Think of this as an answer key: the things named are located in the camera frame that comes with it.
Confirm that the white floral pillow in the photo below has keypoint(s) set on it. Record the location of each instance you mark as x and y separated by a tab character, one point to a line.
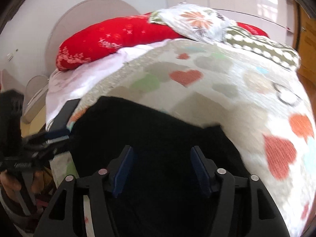
193	21

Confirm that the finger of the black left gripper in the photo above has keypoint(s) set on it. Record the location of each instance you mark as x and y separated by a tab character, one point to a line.
59	127

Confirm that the white bedside table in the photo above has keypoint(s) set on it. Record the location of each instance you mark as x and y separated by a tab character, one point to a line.
34	97

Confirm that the person's left hand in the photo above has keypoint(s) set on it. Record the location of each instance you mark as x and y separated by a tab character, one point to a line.
10	184

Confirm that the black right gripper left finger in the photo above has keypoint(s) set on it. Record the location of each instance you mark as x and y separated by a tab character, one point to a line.
83	206

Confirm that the round beige headboard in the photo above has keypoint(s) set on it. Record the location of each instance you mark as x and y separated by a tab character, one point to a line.
79	17

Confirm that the green sheep bolster pillow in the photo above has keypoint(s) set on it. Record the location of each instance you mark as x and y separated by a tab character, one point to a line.
281	54

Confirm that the black pants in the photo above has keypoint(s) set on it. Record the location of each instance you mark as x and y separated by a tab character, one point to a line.
161	196

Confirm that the long red pillow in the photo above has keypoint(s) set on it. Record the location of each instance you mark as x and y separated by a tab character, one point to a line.
107	37

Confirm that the wooden door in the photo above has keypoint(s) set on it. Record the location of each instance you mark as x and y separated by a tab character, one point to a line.
305	42

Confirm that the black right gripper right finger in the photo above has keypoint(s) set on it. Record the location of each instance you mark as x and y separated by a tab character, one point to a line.
239	206

